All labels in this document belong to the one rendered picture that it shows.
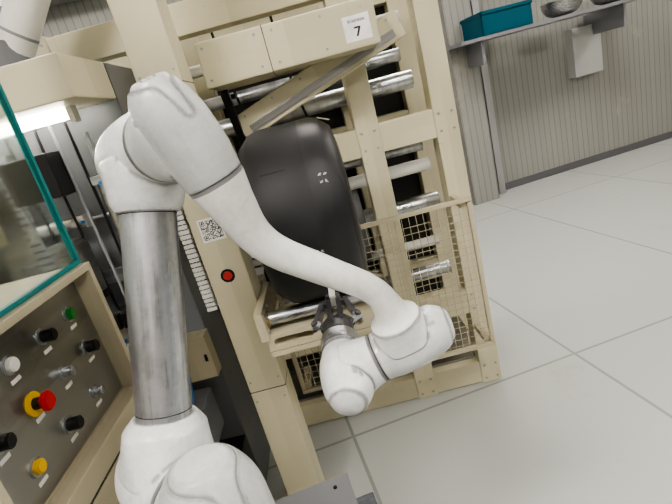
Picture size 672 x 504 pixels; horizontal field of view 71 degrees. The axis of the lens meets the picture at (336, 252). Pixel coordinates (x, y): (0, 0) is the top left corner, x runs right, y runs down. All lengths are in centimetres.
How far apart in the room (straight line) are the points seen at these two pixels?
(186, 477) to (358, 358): 37
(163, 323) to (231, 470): 28
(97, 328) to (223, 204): 74
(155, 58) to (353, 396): 107
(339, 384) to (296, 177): 60
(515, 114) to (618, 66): 140
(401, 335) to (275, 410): 95
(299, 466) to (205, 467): 116
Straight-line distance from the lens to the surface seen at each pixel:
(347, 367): 94
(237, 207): 78
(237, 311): 160
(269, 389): 173
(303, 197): 127
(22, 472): 115
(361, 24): 173
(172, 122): 75
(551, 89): 624
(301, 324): 151
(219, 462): 78
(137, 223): 88
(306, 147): 134
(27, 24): 197
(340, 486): 108
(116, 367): 147
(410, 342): 91
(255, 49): 172
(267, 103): 184
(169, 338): 89
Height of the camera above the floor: 150
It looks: 17 degrees down
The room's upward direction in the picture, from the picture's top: 15 degrees counter-clockwise
